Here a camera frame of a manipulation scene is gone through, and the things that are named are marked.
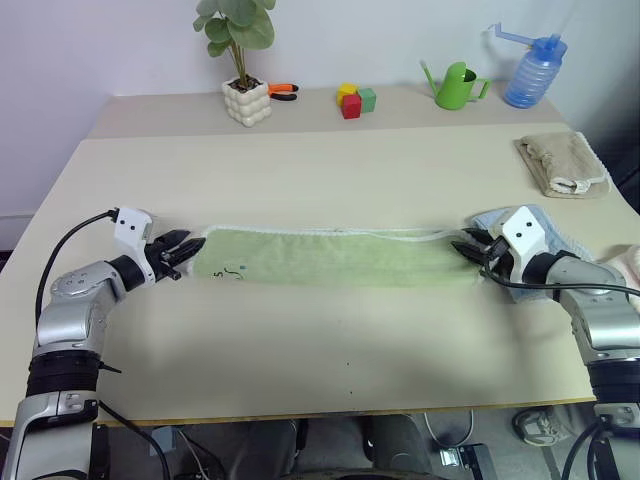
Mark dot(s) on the white bubble plant pot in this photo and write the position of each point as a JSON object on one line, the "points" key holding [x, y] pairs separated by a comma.
{"points": [[247, 105]]}

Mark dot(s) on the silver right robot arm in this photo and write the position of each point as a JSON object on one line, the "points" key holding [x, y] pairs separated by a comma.
{"points": [[595, 300]]}

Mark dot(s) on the folded beige towel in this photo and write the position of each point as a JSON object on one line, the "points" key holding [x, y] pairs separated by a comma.
{"points": [[562, 162]]}

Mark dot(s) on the light blue towel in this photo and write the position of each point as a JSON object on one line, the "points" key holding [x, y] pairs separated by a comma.
{"points": [[557, 230]]}

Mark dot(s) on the green leafy plant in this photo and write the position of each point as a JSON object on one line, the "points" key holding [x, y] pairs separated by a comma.
{"points": [[240, 30]]}

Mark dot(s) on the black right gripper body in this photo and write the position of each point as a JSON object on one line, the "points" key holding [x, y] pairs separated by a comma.
{"points": [[497, 255]]}

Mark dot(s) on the red wooden cube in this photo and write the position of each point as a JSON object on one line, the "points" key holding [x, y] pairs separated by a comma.
{"points": [[352, 106]]}

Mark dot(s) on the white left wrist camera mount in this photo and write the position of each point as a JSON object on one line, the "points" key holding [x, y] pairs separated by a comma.
{"points": [[131, 229]]}

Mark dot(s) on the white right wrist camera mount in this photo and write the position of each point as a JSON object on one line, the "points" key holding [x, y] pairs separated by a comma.
{"points": [[522, 234]]}

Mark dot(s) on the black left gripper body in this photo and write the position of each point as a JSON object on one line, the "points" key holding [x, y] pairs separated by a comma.
{"points": [[162, 257]]}

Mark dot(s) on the green watering can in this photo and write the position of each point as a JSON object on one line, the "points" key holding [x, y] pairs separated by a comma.
{"points": [[455, 87]]}

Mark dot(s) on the light green towel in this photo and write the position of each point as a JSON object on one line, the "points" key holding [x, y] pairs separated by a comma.
{"points": [[330, 257]]}

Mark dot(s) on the dark rounded shape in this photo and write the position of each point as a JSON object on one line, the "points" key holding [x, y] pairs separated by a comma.
{"points": [[395, 445]]}

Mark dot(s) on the grey sneaker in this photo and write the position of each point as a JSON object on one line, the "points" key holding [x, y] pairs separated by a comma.
{"points": [[540, 425]]}

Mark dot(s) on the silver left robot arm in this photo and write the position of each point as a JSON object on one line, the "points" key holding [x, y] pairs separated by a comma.
{"points": [[75, 310]]}

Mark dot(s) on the blue plastic spray bottle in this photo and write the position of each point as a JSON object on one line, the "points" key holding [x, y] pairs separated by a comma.
{"points": [[532, 75]]}

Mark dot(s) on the green wooden cube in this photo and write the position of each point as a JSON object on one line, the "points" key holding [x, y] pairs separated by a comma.
{"points": [[368, 100]]}

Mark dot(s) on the pale pink towel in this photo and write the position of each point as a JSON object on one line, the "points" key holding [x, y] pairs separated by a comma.
{"points": [[625, 262]]}

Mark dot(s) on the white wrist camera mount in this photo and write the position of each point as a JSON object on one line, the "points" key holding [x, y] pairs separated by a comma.
{"points": [[522, 234], [131, 229]]}

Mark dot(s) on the yellow wooden block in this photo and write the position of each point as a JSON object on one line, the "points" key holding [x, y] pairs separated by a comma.
{"points": [[346, 91]]}

